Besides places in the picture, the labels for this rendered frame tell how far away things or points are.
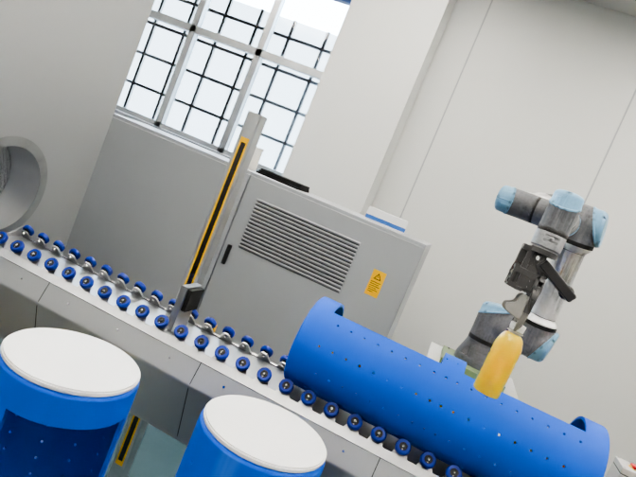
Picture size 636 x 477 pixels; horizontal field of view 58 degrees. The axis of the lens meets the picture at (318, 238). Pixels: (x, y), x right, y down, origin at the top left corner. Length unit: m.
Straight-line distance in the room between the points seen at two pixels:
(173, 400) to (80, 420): 0.73
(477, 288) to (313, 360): 2.85
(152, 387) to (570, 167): 3.37
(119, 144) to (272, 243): 1.16
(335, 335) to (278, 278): 1.66
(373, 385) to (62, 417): 0.82
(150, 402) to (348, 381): 0.67
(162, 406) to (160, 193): 1.89
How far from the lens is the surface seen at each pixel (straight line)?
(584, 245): 1.99
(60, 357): 1.30
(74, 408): 1.21
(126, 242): 3.72
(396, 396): 1.66
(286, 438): 1.29
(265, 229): 3.32
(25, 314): 2.19
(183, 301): 1.92
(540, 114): 4.51
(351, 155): 4.22
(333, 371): 1.67
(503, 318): 2.06
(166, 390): 1.91
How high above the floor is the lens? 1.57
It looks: 6 degrees down
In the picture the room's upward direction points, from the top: 22 degrees clockwise
